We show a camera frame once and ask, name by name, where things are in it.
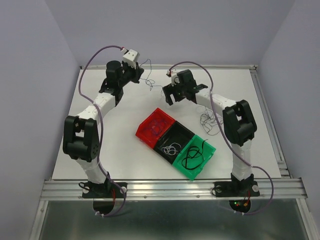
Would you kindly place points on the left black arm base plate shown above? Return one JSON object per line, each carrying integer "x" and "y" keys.
{"x": 100, "y": 191}

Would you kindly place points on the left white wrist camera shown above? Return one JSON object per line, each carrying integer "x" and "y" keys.
{"x": 130, "y": 57}

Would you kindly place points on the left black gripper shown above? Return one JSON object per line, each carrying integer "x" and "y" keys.
{"x": 136, "y": 72}

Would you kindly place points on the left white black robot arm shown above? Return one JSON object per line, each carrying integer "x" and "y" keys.
{"x": 83, "y": 133}

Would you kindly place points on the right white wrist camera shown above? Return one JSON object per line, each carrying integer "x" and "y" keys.
{"x": 173, "y": 75}

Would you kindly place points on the red plastic bin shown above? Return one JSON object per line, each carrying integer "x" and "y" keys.
{"x": 154, "y": 127}

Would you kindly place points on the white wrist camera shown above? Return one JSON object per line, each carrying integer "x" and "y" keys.
{"x": 130, "y": 57}
{"x": 173, "y": 75}

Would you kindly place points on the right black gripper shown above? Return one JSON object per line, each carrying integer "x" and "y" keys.
{"x": 168, "y": 90}

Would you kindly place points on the black plastic bin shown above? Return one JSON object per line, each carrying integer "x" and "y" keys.
{"x": 174, "y": 140}

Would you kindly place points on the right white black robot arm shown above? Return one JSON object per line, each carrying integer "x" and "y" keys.
{"x": 238, "y": 129}

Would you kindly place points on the aluminium front rail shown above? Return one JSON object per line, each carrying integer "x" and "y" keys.
{"x": 166, "y": 190}

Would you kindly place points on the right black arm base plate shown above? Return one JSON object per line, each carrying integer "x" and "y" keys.
{"x": 232, "y": 189}

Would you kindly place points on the green plastic bin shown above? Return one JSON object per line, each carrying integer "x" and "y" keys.
{"x": 193, "y": 158}

